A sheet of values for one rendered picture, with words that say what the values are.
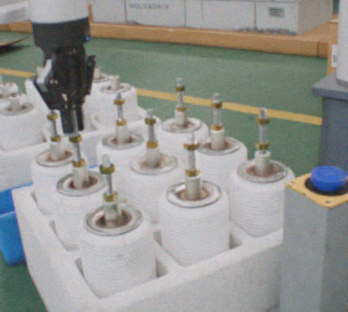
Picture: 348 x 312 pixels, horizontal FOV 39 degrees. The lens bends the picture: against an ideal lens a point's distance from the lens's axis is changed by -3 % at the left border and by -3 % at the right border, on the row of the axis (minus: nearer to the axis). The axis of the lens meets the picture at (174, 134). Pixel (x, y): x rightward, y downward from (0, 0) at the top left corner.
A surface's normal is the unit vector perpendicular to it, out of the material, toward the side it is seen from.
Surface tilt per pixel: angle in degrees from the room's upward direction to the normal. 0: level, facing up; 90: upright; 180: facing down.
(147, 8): 90
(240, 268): 90
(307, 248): 90
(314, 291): 90
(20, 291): 0
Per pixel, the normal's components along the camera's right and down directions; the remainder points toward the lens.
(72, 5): 0.58, 0.27
